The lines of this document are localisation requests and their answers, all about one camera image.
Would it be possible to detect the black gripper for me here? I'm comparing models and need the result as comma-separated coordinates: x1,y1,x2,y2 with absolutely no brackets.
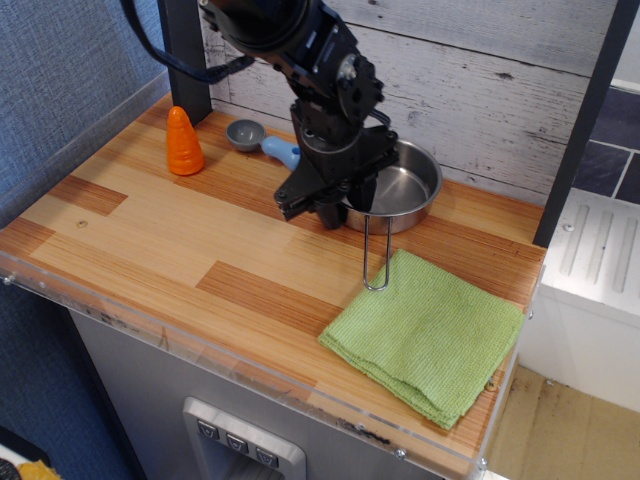
274,125,398,229

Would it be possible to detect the steel pot with wire handle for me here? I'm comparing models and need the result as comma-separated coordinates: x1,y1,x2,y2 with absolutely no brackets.
341,140,443,292

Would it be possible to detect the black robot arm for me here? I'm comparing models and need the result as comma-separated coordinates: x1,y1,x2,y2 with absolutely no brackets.
200,1,398,229

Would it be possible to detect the green folded cloth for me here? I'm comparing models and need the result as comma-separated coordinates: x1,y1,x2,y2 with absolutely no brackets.
318,250,524,430

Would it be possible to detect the grey and blue toy scoop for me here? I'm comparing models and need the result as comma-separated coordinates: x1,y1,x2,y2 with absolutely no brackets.
226,119,300,172

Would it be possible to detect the orange plastic toy carrot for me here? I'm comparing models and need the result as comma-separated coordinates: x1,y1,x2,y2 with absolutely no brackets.
166,106,205,176

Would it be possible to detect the clear acrylic front edge guard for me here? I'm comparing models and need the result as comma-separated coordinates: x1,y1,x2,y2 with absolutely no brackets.
0,249,489,476

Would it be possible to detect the white ribbed appliance top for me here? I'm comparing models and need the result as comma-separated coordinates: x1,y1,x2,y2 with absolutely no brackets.
542,188,639,315

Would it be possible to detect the silver toy cabinet front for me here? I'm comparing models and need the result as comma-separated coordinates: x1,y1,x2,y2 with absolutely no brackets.
67,307,474,480

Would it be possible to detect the silver dispenser button panel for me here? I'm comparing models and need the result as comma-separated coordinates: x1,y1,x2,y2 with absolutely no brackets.
183,397,307,479

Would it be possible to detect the yellow and black object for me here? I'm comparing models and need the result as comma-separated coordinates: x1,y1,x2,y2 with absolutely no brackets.
1,445,62,480

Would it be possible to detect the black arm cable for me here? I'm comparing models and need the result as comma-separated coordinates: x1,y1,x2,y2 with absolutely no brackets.
118,0,256,85

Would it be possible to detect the dark left shelf post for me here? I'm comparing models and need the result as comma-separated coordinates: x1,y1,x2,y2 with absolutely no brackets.
158,0,212,125

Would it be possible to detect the dark shelf post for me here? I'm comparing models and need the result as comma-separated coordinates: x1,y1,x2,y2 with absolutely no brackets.
158,0,212,125
533,0,639,248

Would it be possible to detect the dark right shelf post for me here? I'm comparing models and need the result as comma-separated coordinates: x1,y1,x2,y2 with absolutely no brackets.
533,0,639,248

